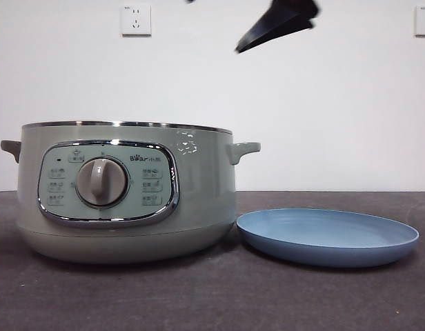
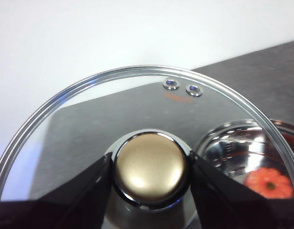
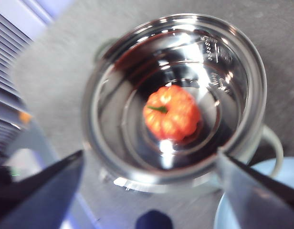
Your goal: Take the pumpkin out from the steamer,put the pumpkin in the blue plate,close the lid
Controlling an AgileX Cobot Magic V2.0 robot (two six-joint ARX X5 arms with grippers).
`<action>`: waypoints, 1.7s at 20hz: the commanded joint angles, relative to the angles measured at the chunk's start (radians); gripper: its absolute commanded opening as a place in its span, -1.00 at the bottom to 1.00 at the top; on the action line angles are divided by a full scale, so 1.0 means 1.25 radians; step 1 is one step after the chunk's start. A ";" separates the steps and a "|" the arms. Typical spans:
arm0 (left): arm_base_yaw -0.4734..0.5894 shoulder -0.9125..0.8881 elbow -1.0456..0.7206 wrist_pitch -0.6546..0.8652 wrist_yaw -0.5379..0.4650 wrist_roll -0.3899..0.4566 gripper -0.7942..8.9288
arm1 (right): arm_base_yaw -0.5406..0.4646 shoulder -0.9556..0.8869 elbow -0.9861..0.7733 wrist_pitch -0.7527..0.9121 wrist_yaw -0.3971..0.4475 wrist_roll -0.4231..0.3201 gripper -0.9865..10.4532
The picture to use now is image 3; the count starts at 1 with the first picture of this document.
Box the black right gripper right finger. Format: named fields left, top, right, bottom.
left=218, top=147, right=294, bottom=229

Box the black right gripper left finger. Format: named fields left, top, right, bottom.
left=0, top=150, right=84, bottom=229

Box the orange toy pumpkin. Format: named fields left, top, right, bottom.
left=142, top=85, right=201, bottom=142

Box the blue plate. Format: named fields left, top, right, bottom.
left=213, top=157, right=294, bottom=229

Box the pale green electric steamer pot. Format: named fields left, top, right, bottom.
left=81, top=13, right=284, bottom=194

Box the small dark rounded object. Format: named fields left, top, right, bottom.
left=135, top=209, right=174, bottom=229

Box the white ribbed panel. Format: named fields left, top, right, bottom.
left=0, top=9, right=34, bottom=134

